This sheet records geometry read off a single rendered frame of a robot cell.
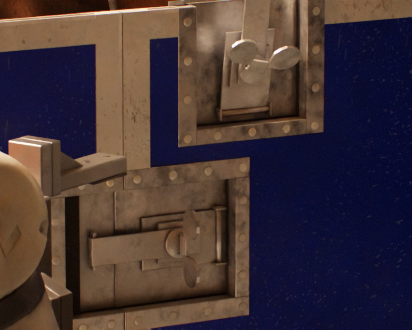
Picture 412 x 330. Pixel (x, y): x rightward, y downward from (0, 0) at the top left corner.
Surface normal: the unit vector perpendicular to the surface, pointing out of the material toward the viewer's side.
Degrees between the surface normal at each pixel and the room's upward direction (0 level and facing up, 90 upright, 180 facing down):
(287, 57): 125
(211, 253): 90
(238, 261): 90
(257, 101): 100
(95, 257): 90
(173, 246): 90
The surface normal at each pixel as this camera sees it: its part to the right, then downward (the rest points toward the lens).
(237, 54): 0.29, 0.73
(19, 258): 0.58, 0.11
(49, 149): 0.82, 0.12
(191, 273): -0.89, 0.10
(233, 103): 0.44, 0.36
